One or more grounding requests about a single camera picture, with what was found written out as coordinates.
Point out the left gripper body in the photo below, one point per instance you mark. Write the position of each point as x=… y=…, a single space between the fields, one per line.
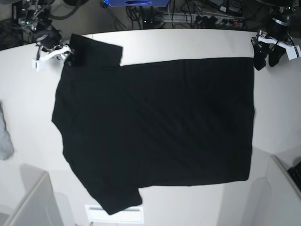
x=278 y=30

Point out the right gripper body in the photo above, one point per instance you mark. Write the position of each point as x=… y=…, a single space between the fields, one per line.
x=48 y=38

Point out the black T-shirt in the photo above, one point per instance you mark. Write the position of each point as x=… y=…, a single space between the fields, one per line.
x=185 y=122

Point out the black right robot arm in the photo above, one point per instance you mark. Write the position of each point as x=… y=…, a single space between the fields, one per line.
x=36 y=19

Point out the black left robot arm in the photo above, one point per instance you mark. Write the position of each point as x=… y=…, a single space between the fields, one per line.
x=280 y=10

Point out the blue box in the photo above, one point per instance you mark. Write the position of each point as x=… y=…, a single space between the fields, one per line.
x=123 y=3

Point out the grey cloth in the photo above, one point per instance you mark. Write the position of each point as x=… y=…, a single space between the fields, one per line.
x=6 y=146

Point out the black keyboard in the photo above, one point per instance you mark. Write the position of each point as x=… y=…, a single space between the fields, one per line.
x=295 y=174

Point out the white partition panel left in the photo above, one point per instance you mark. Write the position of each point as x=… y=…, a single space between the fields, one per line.
x=38 y=207

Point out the white partition panel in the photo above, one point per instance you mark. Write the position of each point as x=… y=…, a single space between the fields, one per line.
x=38 y=207
x=285 y=204

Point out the white partition panel right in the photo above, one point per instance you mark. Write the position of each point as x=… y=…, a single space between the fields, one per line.
x=285 y=204

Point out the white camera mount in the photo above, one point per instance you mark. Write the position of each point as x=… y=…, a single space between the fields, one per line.
x=289 y=48
x=60 y=52

